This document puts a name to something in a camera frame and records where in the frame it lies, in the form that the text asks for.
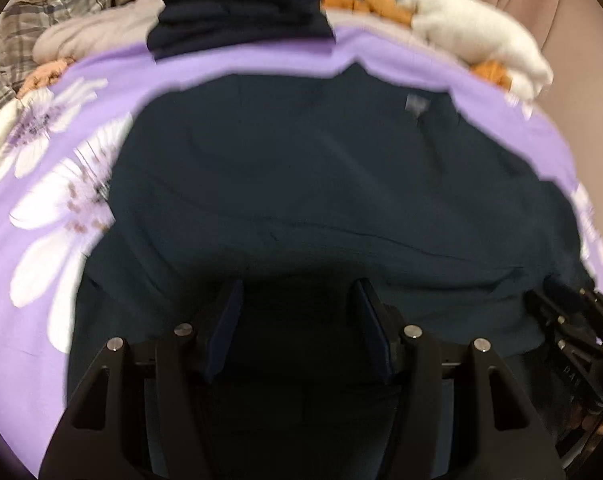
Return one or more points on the peach cloth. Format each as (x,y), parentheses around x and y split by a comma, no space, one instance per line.
(46,72)

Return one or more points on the pink curtain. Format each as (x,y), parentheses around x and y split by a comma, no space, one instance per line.
(556,5)

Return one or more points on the orange cloth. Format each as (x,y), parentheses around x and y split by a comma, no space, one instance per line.
(376,2)

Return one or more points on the dark teal garment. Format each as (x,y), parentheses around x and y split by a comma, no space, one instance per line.
(306,185)

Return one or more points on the white fleece blanket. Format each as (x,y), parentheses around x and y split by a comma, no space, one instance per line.
(476,35)

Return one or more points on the folded navy clothes stack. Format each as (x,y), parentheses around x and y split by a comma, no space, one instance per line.
(241,5)

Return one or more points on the plaid cloth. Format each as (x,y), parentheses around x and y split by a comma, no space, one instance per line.
(1,80)

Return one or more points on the lilac grey quilt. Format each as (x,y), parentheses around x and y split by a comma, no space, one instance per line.
(96,30)

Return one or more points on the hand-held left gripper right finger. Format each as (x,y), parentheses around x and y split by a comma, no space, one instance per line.
(369,332)

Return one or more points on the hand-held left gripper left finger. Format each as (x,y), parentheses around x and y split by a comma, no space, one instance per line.
(227,332)

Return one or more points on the plaid pillow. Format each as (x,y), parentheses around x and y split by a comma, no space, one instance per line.
(56,5)

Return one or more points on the purple floral bed sheet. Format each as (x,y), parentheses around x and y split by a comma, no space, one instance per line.
(41,320)

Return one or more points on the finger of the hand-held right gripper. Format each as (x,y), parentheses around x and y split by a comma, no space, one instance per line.
(589,297)
(564,322)

